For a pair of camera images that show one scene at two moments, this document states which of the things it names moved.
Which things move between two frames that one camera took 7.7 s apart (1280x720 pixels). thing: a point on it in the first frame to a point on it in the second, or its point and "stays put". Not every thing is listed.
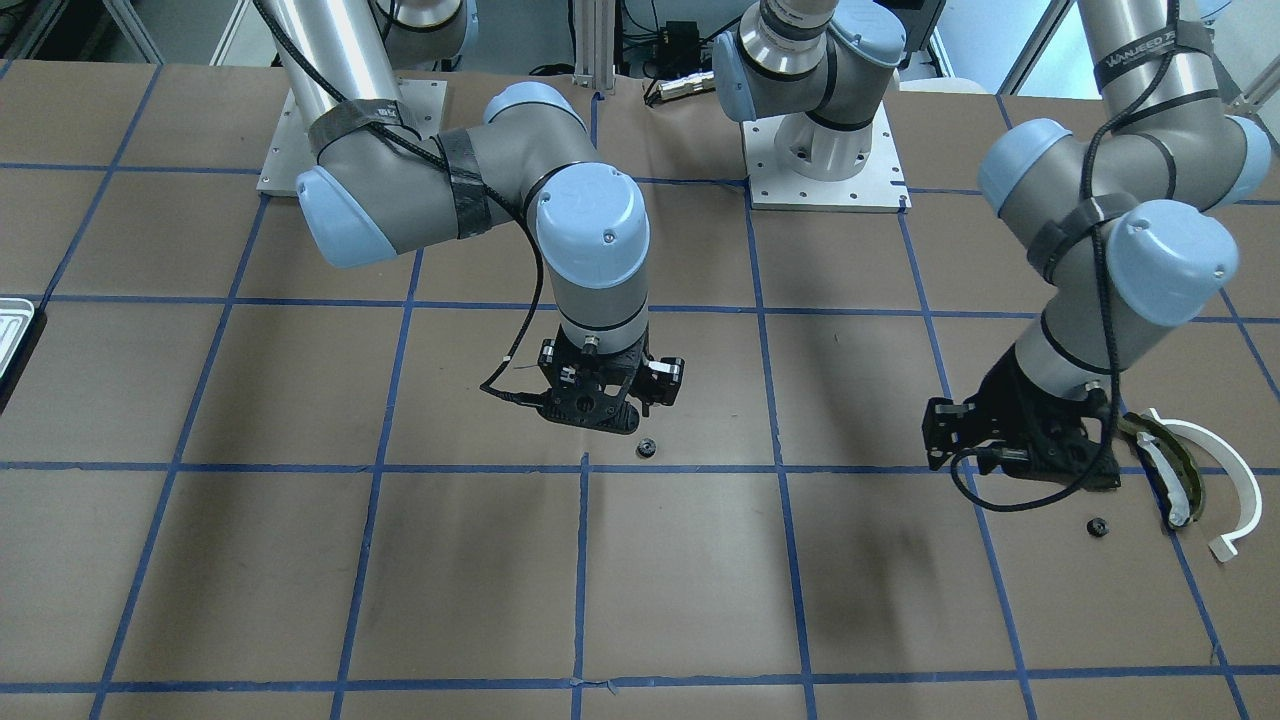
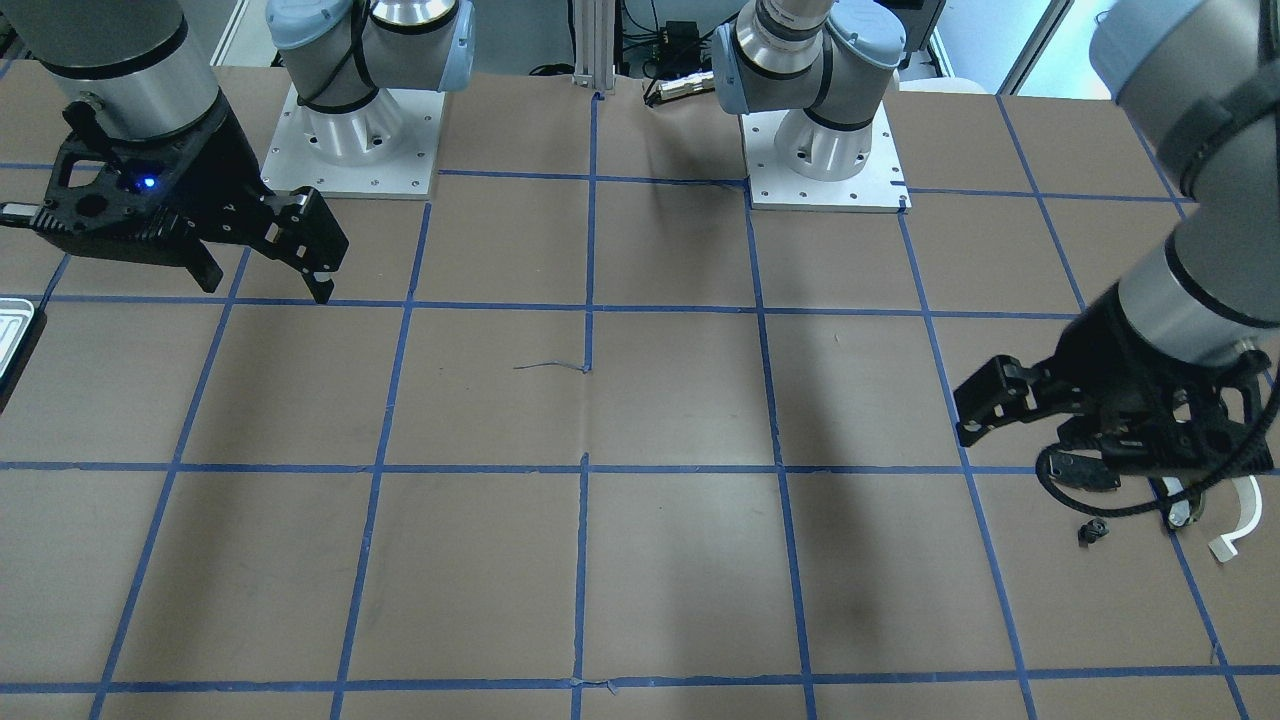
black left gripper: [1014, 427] to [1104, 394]
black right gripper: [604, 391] to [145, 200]
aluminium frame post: [595, 44] stays put
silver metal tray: [15, 317] stays put
